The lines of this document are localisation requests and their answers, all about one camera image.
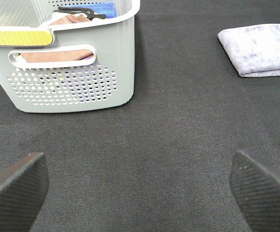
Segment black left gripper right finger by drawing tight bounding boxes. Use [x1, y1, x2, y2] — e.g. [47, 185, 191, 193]
[229, 150, 280, 232]

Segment light purple towel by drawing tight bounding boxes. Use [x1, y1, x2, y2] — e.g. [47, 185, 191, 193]
[218, 24, 280, 77]

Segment grey perforated plastic basket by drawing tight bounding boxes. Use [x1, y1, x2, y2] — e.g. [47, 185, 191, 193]
[0, 0, 140, 113]

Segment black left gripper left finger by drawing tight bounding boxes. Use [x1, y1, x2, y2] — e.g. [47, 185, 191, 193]
[0, 153, 49, 232]

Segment yellow towel on basket rim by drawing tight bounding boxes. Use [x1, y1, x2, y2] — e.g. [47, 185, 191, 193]
[0, 31, 53, 46]

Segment blue towel in basket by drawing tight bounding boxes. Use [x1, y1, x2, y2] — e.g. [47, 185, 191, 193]
[90, 2, 118, 18]

